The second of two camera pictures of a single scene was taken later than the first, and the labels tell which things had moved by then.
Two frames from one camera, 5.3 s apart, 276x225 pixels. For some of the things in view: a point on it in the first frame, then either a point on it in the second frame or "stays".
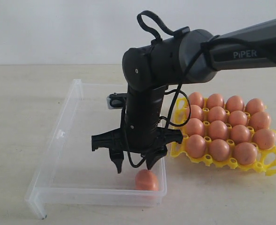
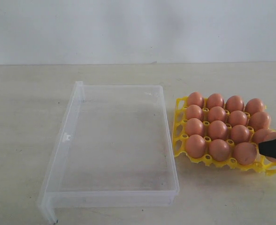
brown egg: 237,117 stays
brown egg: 194,126 stays
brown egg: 146,180 to 269,136
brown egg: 217,113 stays
